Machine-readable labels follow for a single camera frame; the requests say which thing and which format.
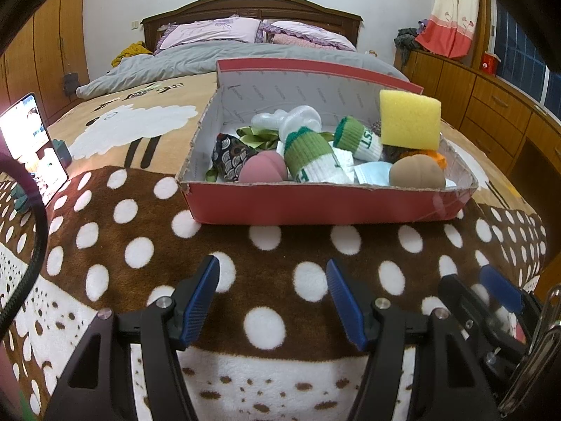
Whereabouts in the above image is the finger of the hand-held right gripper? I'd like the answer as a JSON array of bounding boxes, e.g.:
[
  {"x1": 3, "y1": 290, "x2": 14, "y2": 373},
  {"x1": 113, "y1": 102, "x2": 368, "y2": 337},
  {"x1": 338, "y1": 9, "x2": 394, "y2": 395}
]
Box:
[
  {"x1": 437, "y1": 274, "x2": 527, "y2": 360},
  {"x1": 479, "y1": 265, "x2": 548, "y2": 334}
]

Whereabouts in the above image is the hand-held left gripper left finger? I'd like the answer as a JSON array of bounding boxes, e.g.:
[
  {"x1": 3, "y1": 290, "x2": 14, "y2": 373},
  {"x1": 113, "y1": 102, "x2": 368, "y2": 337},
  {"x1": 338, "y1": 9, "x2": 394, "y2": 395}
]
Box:
[{"x1": 44, "y1": 254, "x2": 221, "y2": 421}]

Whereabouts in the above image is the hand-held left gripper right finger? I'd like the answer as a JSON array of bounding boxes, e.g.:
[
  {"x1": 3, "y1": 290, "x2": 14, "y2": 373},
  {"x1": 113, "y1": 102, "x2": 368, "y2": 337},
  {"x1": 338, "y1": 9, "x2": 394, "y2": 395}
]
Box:
[{"x1": 325, "y1": 259, "x2": 500, "y2": 421}]

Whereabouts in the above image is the red cardboard box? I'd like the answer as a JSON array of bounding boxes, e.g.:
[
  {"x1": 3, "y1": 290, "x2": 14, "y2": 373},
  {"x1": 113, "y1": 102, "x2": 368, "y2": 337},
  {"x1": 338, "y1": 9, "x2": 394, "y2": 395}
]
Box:
[{"x1": 175, "y1": 57, "x2": 479, "y2": 225}]

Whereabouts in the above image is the blue face mask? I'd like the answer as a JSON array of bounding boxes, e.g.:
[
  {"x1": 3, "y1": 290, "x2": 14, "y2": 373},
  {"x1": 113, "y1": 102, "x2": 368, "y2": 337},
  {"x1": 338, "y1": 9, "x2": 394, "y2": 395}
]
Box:
[{"x1": 353, "y1": 161, "x2": 395, "y2": 186}]

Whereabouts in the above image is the tan makeup sponge ball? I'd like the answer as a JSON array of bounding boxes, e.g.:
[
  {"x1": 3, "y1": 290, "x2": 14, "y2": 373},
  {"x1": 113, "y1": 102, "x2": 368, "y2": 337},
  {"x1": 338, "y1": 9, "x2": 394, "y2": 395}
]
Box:
[{"x1": 388, "y1": 154, "x2": 447, "y2": 190}]

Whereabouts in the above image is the orange cloth bundle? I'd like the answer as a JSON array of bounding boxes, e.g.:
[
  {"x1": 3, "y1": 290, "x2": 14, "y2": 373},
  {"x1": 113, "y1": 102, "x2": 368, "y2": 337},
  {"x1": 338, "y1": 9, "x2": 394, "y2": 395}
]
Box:
[{"x1": 414, "y1": 149, "x2": 447, "y2": 169}]

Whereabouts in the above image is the pink makeup sponge ball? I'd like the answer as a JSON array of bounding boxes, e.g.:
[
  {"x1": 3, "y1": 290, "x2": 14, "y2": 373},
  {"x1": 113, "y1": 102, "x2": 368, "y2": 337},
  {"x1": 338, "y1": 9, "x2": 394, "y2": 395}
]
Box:
[{"x1": 239, "y1": 151, "x2": 289, "y2": 183}]

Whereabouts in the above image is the dark patterned pouch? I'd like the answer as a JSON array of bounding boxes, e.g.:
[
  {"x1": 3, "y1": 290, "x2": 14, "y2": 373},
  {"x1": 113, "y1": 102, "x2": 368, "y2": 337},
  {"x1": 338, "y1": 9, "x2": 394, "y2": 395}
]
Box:
[{"x1": 211, "y1": 134, "x2": 259, "y2": 182}]

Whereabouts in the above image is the white green sock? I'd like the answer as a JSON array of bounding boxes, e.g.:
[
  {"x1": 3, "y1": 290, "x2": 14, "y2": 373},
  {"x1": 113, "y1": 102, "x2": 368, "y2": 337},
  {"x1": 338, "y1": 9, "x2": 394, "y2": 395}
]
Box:
[
  {"x1": 284, "y1": 127, "x2": 353, "y2": 183},
  {"x1": 333, "y1": 116, "x2": 385, "y2": 163}
]

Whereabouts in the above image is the green ribbon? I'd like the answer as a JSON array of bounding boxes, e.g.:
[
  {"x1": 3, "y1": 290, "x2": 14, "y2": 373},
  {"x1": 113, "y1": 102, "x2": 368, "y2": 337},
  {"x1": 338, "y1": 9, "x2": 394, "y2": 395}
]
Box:
[{"x1": 205, "y1": 126, "x2": 290, "y2": 182}]

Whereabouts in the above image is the yellow sponge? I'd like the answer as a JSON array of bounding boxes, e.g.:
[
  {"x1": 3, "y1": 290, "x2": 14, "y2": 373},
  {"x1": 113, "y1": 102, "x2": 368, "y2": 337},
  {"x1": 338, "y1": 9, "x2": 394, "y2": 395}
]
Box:
[{"x1": 379, "y1": 89, "x2": 442, "y2": 151}]

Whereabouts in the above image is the brown spotted blanket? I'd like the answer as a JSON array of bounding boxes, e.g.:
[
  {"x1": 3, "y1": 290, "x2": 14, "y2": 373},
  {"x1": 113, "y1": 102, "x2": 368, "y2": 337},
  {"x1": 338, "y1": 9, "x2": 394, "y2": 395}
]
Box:
[{"x1": 0, "y1": 167, "x2": 548, "y2": 421}]

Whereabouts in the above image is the wooden dresser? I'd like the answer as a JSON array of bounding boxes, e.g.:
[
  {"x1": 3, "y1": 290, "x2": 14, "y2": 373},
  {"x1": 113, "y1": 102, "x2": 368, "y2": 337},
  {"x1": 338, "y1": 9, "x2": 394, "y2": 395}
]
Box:
[{"x1": 394, "y1": 48, "x2": 561, "y2": 211}]

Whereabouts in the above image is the beige printed blanket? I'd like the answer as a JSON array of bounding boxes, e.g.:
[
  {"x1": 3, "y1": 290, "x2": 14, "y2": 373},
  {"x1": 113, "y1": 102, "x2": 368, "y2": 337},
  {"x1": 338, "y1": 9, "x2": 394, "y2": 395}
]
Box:
[{"x1": 44, "y1": 72, "x2": 496, "y2": 211}]

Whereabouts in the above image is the teal phone stand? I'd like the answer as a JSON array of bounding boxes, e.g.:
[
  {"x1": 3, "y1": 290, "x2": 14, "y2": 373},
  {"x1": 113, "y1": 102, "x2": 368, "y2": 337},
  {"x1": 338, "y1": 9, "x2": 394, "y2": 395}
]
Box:
[{"x1": 11, "y1": 139, "x2": 72, "y2": 213}]

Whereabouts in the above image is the colourful foam floor mat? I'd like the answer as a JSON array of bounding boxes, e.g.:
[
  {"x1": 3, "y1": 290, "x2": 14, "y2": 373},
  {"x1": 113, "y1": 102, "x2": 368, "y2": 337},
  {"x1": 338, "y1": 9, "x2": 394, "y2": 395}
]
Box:
[{"x1": 0, "y1": 346, "x2": 36, "y2": 421}]

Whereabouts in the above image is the window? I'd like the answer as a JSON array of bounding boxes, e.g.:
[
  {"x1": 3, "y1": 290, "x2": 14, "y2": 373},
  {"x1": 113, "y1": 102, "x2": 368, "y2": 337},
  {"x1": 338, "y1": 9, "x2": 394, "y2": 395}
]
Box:
[{"x1": 493, "y1": 4, "x2": 561, "y2": 119}]

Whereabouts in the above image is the smartphone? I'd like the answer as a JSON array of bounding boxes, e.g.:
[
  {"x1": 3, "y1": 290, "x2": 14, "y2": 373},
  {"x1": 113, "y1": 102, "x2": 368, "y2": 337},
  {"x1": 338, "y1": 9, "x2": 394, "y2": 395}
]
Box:
[{"x1": 0, "y1": 92, "x2": 68, "y2": 205}]

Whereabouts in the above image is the grey duvet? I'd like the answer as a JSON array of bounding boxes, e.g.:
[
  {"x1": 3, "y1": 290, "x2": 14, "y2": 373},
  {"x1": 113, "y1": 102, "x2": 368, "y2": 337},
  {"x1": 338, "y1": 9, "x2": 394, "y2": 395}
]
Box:
[{"x1": 75, "y1": 41, "x2": 410, "y2": 99}]

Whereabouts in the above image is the yellow cloth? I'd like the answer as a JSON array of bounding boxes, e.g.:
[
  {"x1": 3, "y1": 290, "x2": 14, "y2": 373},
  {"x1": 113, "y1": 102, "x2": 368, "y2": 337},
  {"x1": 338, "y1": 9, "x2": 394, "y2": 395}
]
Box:
[{"x1": 110, "y1": 41, "x2": 154, "y2": 68}]

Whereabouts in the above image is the dark clothes pile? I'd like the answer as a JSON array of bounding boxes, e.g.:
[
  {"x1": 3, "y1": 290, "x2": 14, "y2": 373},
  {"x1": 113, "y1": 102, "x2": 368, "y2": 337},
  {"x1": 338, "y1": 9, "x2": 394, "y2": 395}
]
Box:
[{"x1": 393, "y1": 27, "x2": 419, "y2": 64}]

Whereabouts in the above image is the pink pillow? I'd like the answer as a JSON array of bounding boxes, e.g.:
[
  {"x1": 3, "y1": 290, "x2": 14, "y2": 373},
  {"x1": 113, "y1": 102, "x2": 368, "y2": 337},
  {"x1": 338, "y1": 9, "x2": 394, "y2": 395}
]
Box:
[{"x1": 272, "y1": 33, "x2": 316, "y2": 47}]

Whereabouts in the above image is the cream and red curtain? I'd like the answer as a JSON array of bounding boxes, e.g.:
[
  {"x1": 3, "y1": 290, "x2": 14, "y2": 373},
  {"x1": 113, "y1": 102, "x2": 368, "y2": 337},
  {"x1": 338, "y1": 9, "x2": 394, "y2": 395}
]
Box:
[{"x1": 414, "y1": 0, "x2": 480, "y2": 60}]

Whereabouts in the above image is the plain purple pillow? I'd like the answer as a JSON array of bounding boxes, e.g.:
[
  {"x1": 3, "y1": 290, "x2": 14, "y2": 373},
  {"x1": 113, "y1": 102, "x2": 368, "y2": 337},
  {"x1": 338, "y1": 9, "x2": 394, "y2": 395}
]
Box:
[{"x1": 153, "y1": 18, "x2": 263, "y2": 50}]

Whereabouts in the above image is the ruffled purple pillow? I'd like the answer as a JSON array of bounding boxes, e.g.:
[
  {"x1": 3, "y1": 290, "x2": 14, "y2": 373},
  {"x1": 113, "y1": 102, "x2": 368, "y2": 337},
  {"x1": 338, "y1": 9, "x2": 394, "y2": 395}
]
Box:
[{"x1": 258, "y1": 20, "x2": 357, "y2": 51}]

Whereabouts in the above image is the wooden wardrobe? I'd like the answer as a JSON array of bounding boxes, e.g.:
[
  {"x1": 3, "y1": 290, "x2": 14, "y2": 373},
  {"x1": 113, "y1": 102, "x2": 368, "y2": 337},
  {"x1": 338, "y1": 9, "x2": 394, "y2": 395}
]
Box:
[{"x1": 0, "y1": 0, "x2": 90, "y2": 119}]

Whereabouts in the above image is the dark wooden headboard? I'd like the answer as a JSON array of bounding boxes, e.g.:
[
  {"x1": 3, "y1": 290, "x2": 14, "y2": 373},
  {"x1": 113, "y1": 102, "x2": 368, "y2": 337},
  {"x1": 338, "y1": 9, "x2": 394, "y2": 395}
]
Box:
[{"x1": 142, "y1": 0, "x2": 364, "y2": 53}]

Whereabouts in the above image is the black cable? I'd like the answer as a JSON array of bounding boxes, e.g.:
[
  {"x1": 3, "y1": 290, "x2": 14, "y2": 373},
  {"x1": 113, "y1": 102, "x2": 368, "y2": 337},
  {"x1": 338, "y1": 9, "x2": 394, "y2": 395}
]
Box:
[{"x1": 0, "y1": 151, "x2": 49, "y2": 332}]

